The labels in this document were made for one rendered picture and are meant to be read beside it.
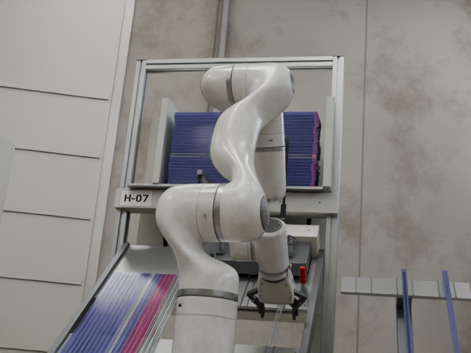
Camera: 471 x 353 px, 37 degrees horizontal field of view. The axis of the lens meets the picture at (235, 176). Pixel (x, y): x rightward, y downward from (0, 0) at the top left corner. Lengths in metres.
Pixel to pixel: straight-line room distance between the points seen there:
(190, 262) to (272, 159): 0.53
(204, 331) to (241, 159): 0.36
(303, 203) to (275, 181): 0.55
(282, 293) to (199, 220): 0.62
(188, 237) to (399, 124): 4.32
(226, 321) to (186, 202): 0.25
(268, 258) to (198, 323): 0.55
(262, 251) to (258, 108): 0.43
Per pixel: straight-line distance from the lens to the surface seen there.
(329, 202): 2.35
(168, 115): 2.55
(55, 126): 5.21
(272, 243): 1.83
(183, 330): 1.36
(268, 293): 1.97
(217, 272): 1.36
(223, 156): 1.49
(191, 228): 1.41
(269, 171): 1.81
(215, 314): 1.35
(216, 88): 1.68
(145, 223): 2.63
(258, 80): 1.64
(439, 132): 5.73
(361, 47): 5.80
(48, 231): 4.99
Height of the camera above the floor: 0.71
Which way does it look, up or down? 17 degrees up
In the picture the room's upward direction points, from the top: 5 degrees clockwise
